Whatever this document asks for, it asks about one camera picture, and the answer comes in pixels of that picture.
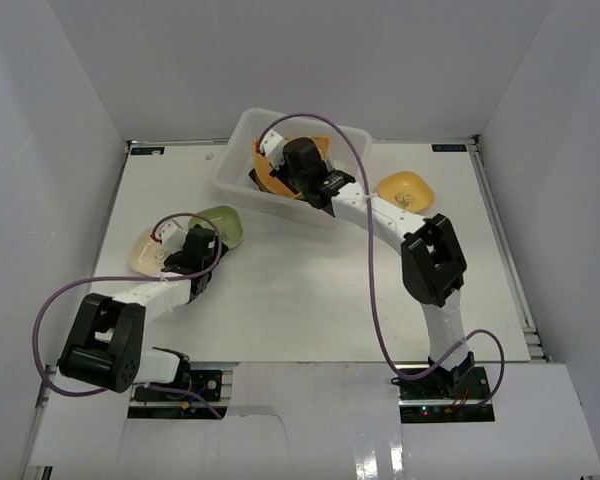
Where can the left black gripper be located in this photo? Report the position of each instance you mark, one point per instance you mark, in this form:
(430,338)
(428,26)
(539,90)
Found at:
(178,257)

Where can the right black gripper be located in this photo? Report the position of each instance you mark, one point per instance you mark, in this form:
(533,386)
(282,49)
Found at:
(281,173)

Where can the black square amber plate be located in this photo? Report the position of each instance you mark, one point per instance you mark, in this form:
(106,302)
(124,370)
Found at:
(253,176)

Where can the cream panda dish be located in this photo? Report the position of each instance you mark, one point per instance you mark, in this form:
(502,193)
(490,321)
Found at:
(147,256)

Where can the right arm base board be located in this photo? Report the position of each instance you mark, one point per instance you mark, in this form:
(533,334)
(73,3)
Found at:
(427,401)

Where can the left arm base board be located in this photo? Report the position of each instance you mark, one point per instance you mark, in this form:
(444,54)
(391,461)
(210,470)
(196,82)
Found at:
(213,385)

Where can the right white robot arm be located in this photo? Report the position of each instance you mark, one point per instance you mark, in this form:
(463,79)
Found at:
(432,262)

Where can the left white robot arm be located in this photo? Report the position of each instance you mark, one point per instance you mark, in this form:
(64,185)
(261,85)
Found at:
(105,348)

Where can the white plastic bin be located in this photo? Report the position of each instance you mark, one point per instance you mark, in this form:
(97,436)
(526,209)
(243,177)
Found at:
(231,174)

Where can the green panda dish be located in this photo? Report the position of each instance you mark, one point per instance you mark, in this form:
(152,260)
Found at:
(220,224)

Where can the yellow panda dish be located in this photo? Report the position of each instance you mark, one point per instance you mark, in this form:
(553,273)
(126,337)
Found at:
(406,190)

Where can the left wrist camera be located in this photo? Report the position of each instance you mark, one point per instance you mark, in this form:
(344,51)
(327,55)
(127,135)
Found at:
(171,236)

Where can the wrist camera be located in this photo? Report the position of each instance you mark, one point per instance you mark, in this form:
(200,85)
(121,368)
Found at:
(271,147)
(171,236)

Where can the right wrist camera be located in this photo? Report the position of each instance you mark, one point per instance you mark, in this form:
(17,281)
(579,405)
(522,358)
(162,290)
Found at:
(271,147)

